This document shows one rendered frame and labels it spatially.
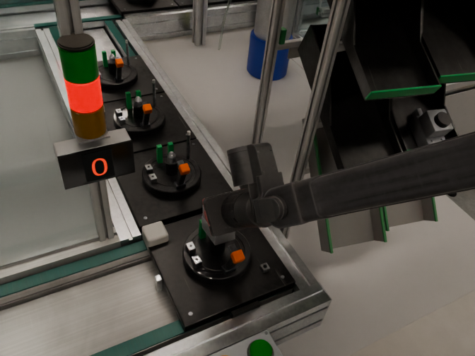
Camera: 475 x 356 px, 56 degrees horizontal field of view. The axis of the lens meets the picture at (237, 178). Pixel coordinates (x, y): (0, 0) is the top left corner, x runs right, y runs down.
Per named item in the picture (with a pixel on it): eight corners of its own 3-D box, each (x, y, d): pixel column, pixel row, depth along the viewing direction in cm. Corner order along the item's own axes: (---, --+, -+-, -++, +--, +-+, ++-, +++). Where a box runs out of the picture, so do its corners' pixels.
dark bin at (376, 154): (400, 166, 84) (423, 149, 78) (338, 176, 81) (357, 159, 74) (353, 46, 93) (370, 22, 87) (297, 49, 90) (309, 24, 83)
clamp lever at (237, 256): (235, 269, 86) (246, 258, 80) (226, 273, 86) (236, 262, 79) (228, 252, 87) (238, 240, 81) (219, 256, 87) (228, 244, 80)
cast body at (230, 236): (235, 239, 85) (235, 210, 82) (215, 246, 84) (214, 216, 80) (217, 216, 92) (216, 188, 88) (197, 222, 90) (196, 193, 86)
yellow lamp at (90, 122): (109, 135, 71) (107, 110, 68) (78, 142, 69) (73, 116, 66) (102, 118, 74) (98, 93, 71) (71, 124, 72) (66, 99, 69)
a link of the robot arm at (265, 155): (283, 221, 59) (321, 210, 64) (266, 136, 59) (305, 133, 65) (224, 227, 67) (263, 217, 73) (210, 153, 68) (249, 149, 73)
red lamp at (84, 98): (107, 109, 68) (103, 81, 64) (73, 116, 66) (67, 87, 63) (98, 92, 71) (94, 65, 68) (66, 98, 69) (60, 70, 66)
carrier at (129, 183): (237, 203, 106) (242, 163, 98) (139, 233, 97) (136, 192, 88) (196, 143, 121) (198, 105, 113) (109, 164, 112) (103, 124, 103)
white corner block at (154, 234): (169, 246, 95) (169, 234, 92) (148, 253, 93) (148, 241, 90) (162, 231, 98) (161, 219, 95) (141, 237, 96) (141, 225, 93)
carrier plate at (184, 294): (294, 287, 90) (296, 280, 89) (184, 333, 81) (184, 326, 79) (239, 207, 105) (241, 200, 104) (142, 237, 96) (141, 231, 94)
